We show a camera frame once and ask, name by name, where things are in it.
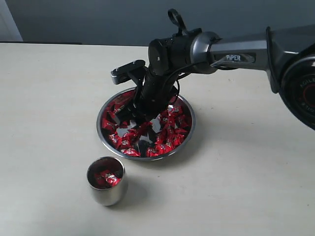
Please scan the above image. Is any round steel plate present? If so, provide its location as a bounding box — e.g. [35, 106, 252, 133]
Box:
[96, 88, 195, 161]

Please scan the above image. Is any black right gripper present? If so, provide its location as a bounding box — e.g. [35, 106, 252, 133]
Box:
[108, 35, 194, 128]

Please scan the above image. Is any stainless steel cup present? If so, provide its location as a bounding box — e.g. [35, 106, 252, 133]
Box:
[87, 156, 128, 207]

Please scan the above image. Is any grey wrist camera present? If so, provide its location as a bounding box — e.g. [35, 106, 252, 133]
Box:
[111, 60, 148, 86]

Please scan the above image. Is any red candy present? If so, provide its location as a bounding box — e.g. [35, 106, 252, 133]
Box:
[176, 114, 189, 129]
[168, 106, 183, 118]
[146, 147, 162, 157]
[94, 170, 121, 189]
[101, 118, 117, 132]

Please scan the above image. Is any red wrapped candy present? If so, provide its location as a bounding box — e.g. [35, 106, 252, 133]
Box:
[168, 106, 183, 118]
[146, 147, 162, 157]
[101, 118, 117, 132]
[176, 114, 189, 129]

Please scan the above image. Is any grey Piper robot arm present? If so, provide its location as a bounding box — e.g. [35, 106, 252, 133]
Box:
[111, 25, 315, 128]

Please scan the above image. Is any black cable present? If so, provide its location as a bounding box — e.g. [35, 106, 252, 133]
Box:
[159, 8, 195, 104]

